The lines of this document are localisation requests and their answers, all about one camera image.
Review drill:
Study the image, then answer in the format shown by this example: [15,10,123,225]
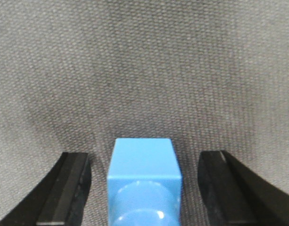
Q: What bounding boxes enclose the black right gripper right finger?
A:
[198,151,289,226]

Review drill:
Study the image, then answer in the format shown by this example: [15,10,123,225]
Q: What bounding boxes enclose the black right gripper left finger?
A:
[0,152,91,226]

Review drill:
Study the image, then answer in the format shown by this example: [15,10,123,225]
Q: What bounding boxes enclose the light blue block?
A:
[107,137,182,226]

